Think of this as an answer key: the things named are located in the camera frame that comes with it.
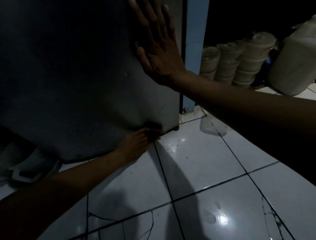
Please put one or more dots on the person's left fingers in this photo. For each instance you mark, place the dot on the person's left fingers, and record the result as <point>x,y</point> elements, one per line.
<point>152,134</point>

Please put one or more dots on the person's right little finger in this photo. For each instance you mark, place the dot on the person's right little finger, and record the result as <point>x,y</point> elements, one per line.
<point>167,22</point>

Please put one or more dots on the large white plastic jerrycan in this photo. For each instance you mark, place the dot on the large white plastic jerrycan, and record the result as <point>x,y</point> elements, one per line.
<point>293,61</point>

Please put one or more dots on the dark blue plastic bag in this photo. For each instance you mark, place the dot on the dark blue plastic bag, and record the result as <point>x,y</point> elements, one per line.
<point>263,71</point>

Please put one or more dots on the person's left forearm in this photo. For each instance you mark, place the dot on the person's left forearm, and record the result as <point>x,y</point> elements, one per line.
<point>56,200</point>

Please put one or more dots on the person's right forearm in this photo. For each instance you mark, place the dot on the person's right forearm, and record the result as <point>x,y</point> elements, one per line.
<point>246,116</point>

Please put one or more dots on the person's left hand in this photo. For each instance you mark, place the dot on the person's left hand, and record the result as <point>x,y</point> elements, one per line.
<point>134,147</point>

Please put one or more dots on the white cloth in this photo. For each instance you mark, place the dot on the white cloth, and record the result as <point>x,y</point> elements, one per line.
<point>24,165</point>

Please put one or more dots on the grey refrigerator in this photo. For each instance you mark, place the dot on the grey refrigerator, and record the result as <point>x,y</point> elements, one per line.
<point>74,74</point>

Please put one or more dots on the stacks of round plastic containers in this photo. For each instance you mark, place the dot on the stacks of round plastic containers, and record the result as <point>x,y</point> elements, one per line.
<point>244,61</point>

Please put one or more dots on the clear plastic container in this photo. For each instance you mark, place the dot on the clear plastic container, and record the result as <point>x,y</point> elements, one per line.
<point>212,127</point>

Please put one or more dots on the person's right hand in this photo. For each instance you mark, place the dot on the person's right hand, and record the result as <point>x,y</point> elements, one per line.
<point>161,54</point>

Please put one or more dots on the person's right thumb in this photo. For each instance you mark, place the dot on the person's right thumb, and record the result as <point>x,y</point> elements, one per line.
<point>143,60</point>

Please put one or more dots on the light blue door frame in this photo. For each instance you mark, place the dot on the light blue door frame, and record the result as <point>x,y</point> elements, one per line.
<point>196,37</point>

